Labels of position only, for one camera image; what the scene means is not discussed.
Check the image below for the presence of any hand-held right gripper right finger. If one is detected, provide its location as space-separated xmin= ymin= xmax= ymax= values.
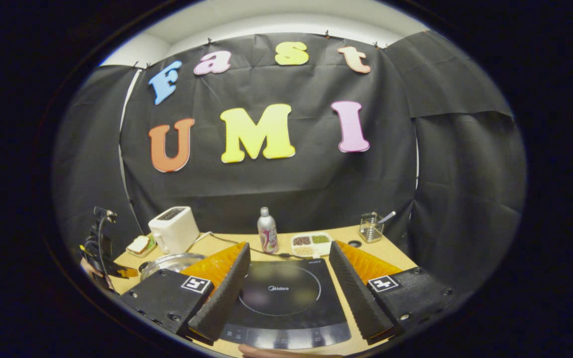
xmin=329 ymin=241 xmax=454 ymax=344

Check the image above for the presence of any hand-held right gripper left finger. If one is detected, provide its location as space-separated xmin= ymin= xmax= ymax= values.
xmin=120 ymin=242 xmax=251 ymax=344

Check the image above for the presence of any steel pot with black handles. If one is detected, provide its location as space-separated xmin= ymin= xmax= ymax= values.
xmin=139 ymin=252 xmax=208 ymax=282

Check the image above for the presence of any black induction cooktop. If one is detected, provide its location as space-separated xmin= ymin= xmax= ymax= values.
xmin=219 ymin=259 xmax=352 ymax=350

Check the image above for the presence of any toy sandwich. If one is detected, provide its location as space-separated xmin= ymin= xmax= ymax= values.
xmin=127 ymin=235 xmax=150 ymax=254

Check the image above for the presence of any small green plate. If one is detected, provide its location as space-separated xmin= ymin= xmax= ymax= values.
xmin=126 ymin=234 xmax=158 ymax=258

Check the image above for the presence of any white toaster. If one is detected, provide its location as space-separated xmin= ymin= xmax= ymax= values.
xmin=148 ymin=206 xmax=200 ymax=255

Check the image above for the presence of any white divided food tray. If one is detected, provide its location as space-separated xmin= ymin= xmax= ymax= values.
xmin=291 ymin=232 xmax=333 ymax=258

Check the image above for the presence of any silver drink bottle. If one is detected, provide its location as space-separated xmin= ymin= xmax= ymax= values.
xmin=257 ymin=207 xmax=280 ymax=254

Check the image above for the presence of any black backdrop cloth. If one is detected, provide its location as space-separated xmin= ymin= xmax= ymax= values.
xmin=53 ymin=30 xmax=527 ymax=299

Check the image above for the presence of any wire utensil holder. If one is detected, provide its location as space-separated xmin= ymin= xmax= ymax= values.
xmin=359 ymin=212 xmax=384 ymax=243

